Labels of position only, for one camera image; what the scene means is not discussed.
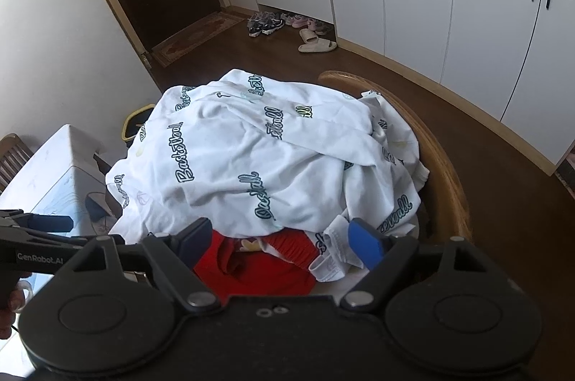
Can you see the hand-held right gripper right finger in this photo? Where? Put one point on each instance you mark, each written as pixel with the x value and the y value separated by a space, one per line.
pixel 364 241

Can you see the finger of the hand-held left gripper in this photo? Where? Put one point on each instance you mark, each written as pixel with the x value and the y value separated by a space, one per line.
pixel 51 223

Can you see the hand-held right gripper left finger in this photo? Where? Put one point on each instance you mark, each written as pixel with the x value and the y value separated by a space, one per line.
pixel 196 239

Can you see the white printed t-shirt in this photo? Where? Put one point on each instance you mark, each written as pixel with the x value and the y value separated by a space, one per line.
pixel 269 152

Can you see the person's left hand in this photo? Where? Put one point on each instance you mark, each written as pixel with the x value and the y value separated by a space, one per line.
pixel 20 295

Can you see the white table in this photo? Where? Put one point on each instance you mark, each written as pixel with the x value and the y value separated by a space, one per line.
pixel 54 174

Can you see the red garment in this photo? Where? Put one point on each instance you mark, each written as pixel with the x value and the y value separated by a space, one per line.
pixel 265 268

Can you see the wooden slat chair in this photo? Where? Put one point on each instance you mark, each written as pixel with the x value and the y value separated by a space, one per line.
pixel 13 158

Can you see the round wooden armchair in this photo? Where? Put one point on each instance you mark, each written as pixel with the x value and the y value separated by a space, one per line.
pixel 444 183

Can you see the yellow rimmed bin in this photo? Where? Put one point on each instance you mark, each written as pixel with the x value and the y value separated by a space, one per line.
pixel 134 118

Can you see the beige slipper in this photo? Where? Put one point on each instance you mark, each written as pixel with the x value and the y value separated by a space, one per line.
pixel 316 46
pixel 309 36

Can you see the patterned doormat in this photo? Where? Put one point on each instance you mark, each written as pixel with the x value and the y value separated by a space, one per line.
pixel 197 37

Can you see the pink sneaker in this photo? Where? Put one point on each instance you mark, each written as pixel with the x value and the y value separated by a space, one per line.
pixel 302 20
pixel 321 27

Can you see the dark sneaker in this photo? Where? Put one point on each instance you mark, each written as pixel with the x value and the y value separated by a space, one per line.
pixel 269 18
pixel 263 29

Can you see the white low cabinet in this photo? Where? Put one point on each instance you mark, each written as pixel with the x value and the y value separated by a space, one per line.
pixel 404 3

